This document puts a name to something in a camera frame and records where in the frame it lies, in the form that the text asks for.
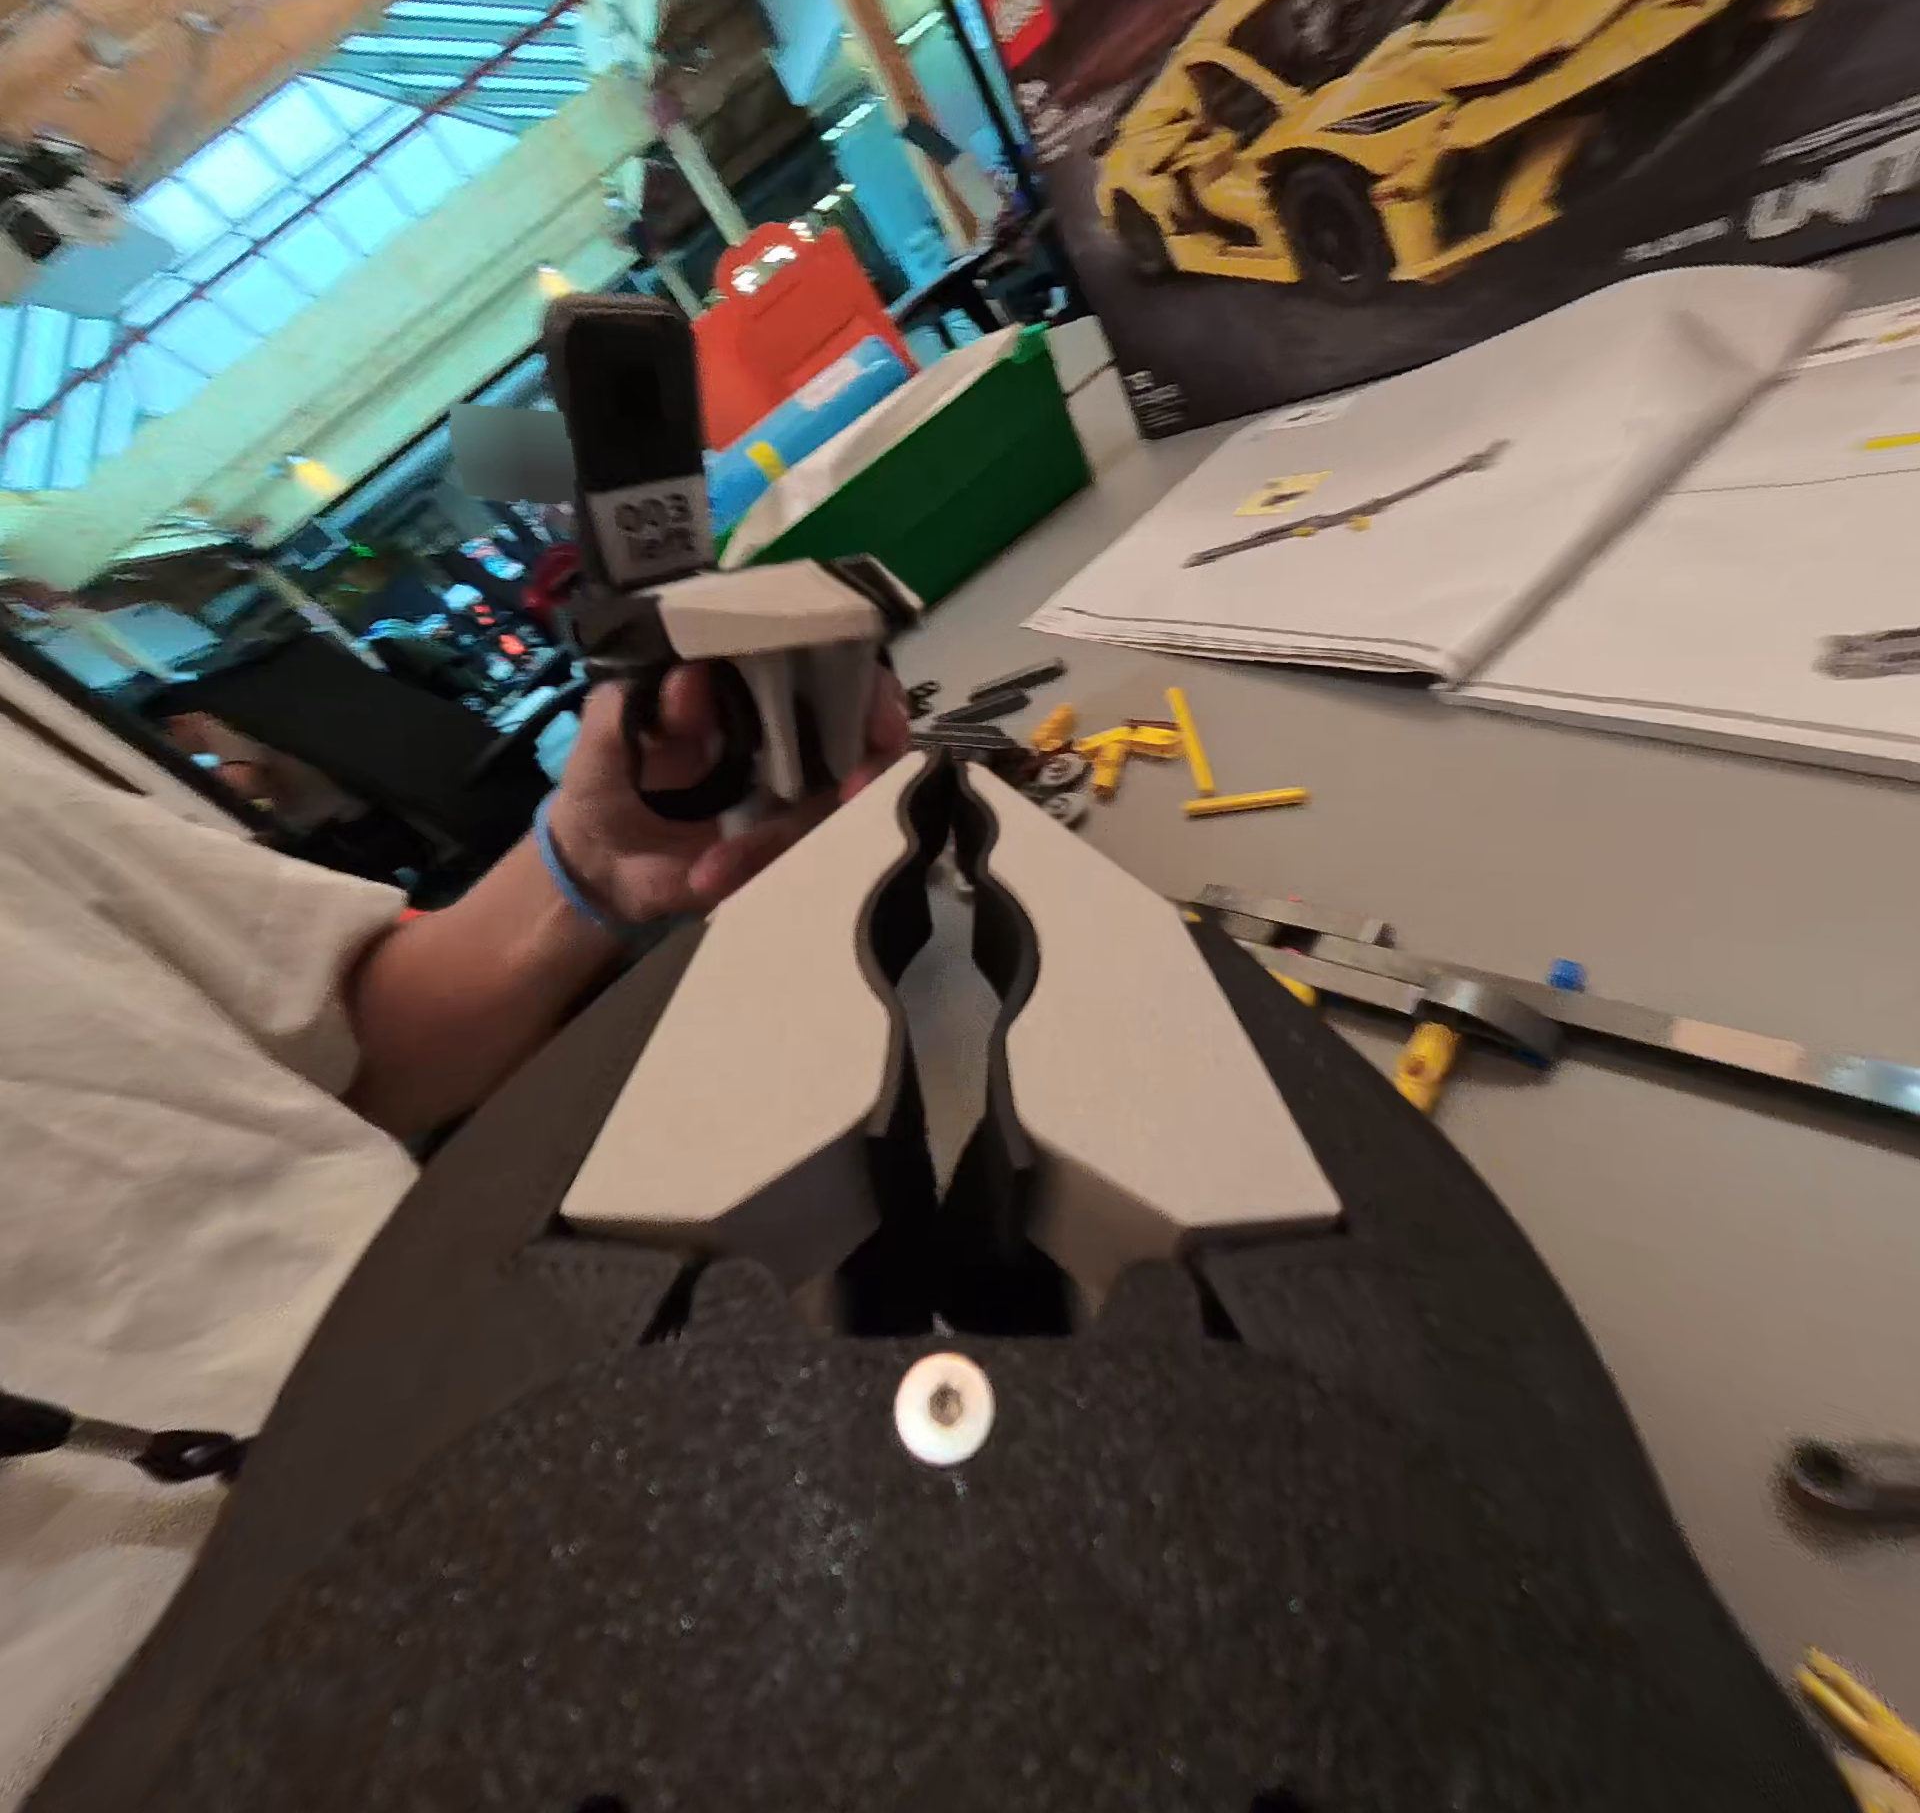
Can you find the joined yellow connector pair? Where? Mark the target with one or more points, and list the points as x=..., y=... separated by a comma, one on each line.
x=1125, y=752

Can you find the open instruction booklet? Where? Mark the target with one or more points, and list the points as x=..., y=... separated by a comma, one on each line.
x=1501, y=553

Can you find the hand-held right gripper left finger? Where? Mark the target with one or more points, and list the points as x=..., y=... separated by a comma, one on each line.
x=750, y=1079

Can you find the person's white shirt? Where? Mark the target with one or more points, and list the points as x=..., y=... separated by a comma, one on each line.
x=151, y=1092

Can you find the blue wristband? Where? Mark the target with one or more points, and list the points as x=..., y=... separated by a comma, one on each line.
x=578, y=890

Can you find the green bin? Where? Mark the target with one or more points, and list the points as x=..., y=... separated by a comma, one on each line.
x=990, y=493

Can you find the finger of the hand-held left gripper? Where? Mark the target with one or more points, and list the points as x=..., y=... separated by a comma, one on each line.
x=766, y=614
x=878, y=591

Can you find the orange bag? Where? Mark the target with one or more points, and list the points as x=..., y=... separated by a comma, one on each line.
x=794, y=328

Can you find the long grey black beam assembly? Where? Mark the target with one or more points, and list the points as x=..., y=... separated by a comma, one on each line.
x=1501, y=1003

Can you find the white ceiling mounted device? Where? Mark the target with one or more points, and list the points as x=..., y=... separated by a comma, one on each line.
x=60, y=216

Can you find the pile of dark beams and wheels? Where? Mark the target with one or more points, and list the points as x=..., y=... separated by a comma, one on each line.
x=990, y=717

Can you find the dark grey connector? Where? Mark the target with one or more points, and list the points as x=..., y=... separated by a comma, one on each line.
x=1859, y=1480

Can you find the blue wrapped roll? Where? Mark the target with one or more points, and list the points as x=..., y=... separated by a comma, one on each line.
x=810, y=419

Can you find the dark box with yellow car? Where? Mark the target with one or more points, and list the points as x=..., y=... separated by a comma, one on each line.
x=1425, y=118

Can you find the yellow axle rod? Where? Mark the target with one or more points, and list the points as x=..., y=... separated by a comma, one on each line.
x=1245, y=803
x=1192, y=740

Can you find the person's left hand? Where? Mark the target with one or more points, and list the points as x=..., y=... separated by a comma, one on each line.
x=675, y=869

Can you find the black office chair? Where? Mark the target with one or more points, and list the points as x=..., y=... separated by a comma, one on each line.
x=329, y=749

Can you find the small yellow connector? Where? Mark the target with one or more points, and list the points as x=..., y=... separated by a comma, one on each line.
x=1054, y=727

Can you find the white paper liner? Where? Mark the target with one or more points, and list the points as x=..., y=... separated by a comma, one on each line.
x=870, y=463

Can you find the heap of small mixed parts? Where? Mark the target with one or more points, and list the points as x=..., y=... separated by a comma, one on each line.
x=1867, y=1729

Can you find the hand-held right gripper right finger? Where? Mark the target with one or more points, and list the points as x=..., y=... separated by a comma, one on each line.
x=1155, y=1079

